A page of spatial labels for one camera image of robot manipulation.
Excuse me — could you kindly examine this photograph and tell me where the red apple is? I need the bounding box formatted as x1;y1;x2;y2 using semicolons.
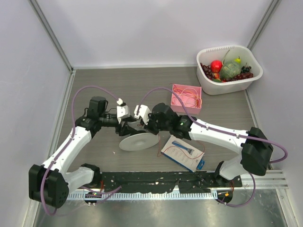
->
210;60;223;73

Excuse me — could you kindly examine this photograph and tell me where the pink open box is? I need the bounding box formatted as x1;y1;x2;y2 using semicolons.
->
170;84;203;115

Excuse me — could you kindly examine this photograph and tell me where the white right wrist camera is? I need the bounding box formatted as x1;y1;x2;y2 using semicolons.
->
134;105;151;125

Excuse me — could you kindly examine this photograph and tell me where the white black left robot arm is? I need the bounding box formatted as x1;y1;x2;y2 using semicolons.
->
28;96;130;209

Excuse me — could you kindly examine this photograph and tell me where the orange cable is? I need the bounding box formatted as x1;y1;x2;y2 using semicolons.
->
183;91;202;108

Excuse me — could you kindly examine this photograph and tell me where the white slotted cable duct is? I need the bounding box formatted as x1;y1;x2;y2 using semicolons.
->
67;190;217;201

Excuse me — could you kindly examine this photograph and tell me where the razor blister package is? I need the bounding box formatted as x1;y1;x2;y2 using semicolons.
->
160;135;205;173

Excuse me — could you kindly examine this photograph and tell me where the red grape bunch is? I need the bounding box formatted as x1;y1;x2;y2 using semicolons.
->
200;63;254;83

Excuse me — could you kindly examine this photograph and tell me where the green melon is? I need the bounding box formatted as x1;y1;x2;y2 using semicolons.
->
220;61;241;79

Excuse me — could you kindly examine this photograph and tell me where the red cable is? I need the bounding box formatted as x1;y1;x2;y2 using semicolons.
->
137;119;206;161

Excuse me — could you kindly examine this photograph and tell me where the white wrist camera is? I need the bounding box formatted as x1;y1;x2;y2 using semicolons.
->
134;105;151;125
116;98;131;123

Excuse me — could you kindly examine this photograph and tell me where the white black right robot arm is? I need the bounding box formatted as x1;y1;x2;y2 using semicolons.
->
134;103;273;187

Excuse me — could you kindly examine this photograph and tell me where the white plastic basket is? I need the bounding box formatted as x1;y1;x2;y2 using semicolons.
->
196;45;263;95

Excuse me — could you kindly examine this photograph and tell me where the dark purple grape bunch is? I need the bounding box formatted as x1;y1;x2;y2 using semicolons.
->
241;63;251;73

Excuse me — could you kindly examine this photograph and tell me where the yellow green pear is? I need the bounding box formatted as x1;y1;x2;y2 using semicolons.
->
234;56;241;64

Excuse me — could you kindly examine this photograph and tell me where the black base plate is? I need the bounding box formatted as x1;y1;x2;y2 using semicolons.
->
73;171;243;193

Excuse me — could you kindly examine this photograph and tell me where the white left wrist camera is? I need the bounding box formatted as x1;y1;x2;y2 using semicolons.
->
116;98;131;123

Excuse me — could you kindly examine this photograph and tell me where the white cable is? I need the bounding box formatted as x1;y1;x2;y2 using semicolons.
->
172;87;201;106

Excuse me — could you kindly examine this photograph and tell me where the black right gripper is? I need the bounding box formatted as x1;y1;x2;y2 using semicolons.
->
140;112;171;136

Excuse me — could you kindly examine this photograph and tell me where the white perforated cable spool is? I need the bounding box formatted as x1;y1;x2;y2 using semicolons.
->
119;122;159;151

